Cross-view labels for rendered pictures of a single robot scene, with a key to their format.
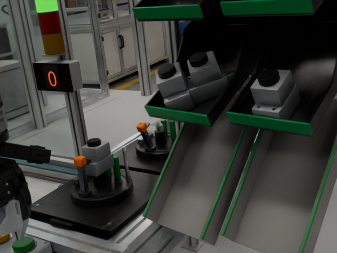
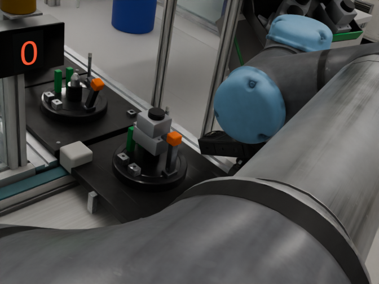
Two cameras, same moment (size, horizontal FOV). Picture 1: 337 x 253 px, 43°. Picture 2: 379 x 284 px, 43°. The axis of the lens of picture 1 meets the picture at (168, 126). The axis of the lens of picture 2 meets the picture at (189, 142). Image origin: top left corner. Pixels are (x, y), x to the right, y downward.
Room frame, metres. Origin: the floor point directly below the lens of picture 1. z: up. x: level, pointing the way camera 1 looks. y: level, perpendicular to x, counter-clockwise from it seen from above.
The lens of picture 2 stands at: (0.72, 0.87, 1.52)
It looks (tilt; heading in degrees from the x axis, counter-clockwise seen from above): 33 degrees down; 277
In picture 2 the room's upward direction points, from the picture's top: 11 degrees clockwise
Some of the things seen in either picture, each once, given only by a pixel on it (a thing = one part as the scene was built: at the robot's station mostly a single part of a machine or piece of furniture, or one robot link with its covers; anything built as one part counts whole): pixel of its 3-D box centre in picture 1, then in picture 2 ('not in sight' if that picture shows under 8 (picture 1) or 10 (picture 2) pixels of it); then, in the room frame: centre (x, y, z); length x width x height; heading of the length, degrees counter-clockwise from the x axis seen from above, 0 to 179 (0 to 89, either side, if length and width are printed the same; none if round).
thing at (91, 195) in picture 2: not in sight; (92, 202); (0.94, 0.27, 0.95); 0.01 x 0.01 x 0.04; 57
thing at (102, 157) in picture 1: (99, 153); (150, 125); (0.89, 0.16, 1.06); 0.08 x 0.04 x 0.07; 148
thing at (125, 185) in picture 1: (101, 188); (150, 164); (0.88, 0.16, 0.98); 0.14 x 0.14 x 0.02
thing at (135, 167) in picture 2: (78, 180); (133, 169); (0.89, 0.21, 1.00); 0.02 x 0.01 x 0.02; 147
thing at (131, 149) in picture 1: (160, 135); (74, 89); (1.09, 0.02, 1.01); 0.24 x 0.24 x 0.13; 57
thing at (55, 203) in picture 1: (103, 196); (149, 172); (0.88, 0.16, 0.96); 0.24 x 0.24 x 0.02; 57
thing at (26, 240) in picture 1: (23, 246); not in sight; (0.70, 0.29, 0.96); 0.04 x 0.04 x 0.02
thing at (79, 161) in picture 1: (84, 172); (169, 150); (0.84, 0.19, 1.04); 0.04 x 0.02 x 0.08; 147
